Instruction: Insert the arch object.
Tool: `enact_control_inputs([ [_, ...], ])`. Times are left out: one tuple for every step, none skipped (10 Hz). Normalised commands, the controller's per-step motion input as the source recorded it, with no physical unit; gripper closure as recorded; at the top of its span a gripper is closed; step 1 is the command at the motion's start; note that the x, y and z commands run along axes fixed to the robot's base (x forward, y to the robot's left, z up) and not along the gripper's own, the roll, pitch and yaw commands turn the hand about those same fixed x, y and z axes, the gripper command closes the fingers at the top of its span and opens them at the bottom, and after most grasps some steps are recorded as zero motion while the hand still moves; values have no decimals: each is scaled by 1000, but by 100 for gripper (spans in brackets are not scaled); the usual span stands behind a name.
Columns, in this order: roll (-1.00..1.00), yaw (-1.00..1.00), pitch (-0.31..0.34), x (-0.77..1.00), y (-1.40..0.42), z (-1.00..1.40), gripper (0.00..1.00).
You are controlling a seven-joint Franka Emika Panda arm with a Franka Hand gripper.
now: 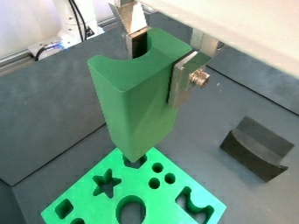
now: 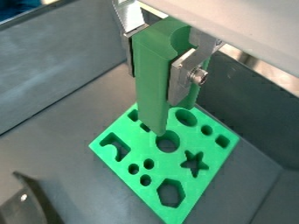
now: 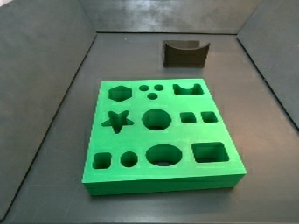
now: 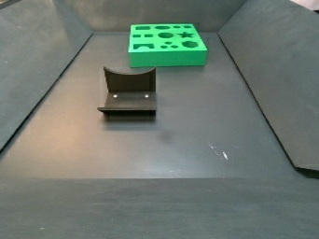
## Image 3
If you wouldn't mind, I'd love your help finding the green shape sorter board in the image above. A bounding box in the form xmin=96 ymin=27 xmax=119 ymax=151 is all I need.
xmin=82 ymin=79 xmax=247 ymax=195

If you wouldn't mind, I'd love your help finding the dark arch block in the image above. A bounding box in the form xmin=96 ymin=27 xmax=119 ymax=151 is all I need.
xmin=163 ymin=40 xmax=211 ymax=68

